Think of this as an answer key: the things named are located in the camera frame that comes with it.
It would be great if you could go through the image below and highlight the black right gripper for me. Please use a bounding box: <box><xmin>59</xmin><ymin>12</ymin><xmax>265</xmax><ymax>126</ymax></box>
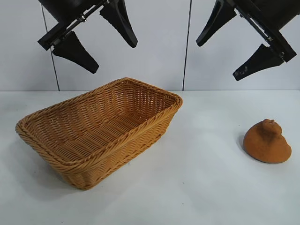
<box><xmin>195</xmin><ymin>0</ymin><xmax>300</xmax><ymax>82</ymax></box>

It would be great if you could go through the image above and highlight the brown pear-shaped toy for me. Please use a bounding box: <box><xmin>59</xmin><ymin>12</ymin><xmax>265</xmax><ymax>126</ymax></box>
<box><xmin>242</xmin><ymin>119</ymin><xmax>293</xmax><ymax>164</ymax></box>

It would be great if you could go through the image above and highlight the woven tan wicker basket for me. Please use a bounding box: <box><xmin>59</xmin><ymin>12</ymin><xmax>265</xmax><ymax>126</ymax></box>
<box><xmin>15</xmin><ymin>77</ymin><xmax>183</xmax><ymax>190</ymax></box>

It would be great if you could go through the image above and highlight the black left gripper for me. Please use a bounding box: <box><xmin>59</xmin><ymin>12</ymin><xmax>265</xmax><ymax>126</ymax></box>
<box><xmin>37</xmin><ymin>0</ymin><xmax>139</xmax><ymax>75</ymax></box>

